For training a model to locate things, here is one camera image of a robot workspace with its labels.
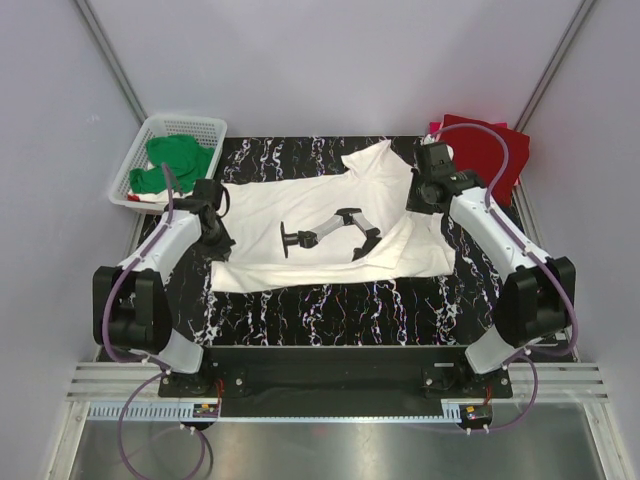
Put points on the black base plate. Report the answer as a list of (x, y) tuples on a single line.
[(377, 379)]

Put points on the folded pink t shirt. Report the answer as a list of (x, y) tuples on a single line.
[(434, 127)]

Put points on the right aluminium frame post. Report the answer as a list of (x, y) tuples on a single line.
[(560, 54)]

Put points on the folded red t shirt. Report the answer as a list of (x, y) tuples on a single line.
[(515, 150)]

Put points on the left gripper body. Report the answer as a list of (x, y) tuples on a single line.
[(218, 240)]

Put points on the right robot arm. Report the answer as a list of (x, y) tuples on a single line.
[(537, 296)]

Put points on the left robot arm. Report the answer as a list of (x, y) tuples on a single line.
[(132, 319)]

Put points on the red white garment in basket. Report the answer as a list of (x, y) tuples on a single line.
[(155, 198)]

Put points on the green t shirt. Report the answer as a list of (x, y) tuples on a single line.
[(187, 160)]

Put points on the aluminium frame post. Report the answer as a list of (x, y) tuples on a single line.
[(560, 54), (90, 19)]

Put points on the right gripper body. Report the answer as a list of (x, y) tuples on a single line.
[(417, 198)]

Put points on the slotted cable duct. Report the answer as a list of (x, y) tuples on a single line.
[(197, 412)]

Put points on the white plastic basket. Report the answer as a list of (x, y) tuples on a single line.
[(209, 132)]

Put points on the white t shirt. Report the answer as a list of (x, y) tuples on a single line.
[(332, 229)]

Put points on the left aluminium frame post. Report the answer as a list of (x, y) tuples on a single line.
[(90, 19)]

